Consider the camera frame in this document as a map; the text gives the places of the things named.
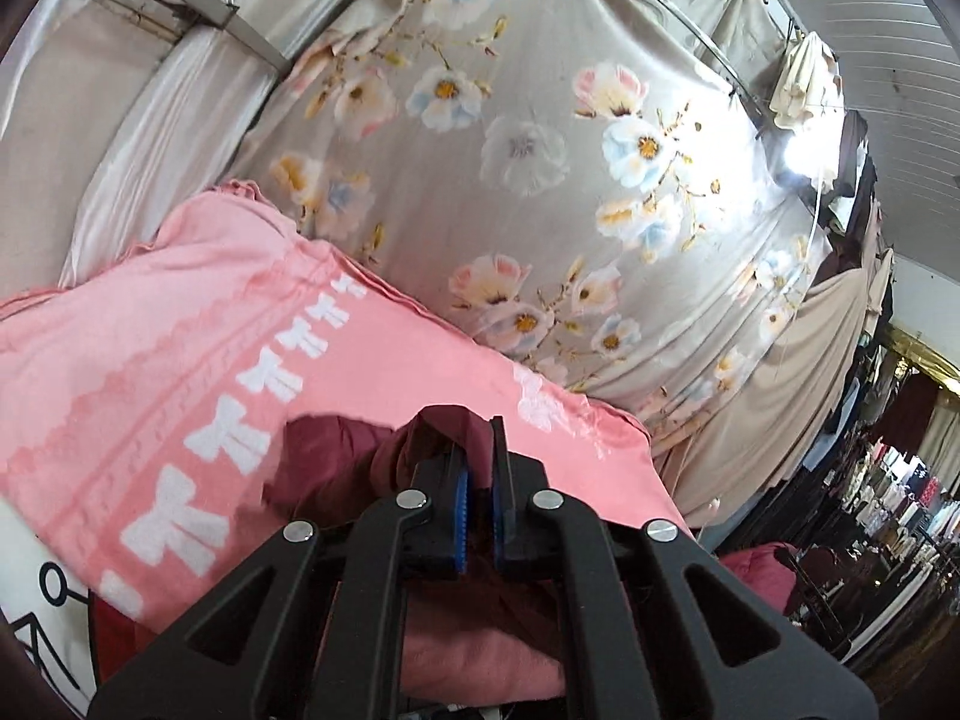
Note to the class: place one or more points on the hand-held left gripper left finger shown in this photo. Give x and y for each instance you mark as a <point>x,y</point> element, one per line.
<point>457,517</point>

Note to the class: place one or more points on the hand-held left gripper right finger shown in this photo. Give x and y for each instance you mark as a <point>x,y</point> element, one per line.
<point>498,525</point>

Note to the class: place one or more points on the maroon quilted jacket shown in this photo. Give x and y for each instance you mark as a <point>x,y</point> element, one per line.
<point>330,465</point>

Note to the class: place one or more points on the rack of hanging clothes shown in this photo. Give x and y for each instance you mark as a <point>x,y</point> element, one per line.
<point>892,510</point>

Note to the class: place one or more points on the beige curtain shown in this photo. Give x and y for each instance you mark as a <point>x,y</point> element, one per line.
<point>772,390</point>

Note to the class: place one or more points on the pink printed blanket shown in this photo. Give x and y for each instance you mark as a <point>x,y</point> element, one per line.
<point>187,345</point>

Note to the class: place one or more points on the grey floral sheet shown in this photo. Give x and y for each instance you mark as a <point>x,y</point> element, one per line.
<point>540,187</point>

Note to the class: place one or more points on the white cloth with black drawing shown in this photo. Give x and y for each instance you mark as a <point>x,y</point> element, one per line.
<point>37,630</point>

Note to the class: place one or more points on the dark hanging garment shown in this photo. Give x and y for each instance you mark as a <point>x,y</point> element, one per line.
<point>851,180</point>

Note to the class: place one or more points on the silver satin curtain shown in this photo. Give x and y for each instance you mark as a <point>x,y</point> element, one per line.
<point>90,165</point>

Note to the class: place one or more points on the curved metal rod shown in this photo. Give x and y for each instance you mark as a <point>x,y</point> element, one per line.
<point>697,30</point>

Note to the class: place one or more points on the cream hanging cloth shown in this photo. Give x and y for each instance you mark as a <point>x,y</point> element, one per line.
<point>802,79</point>

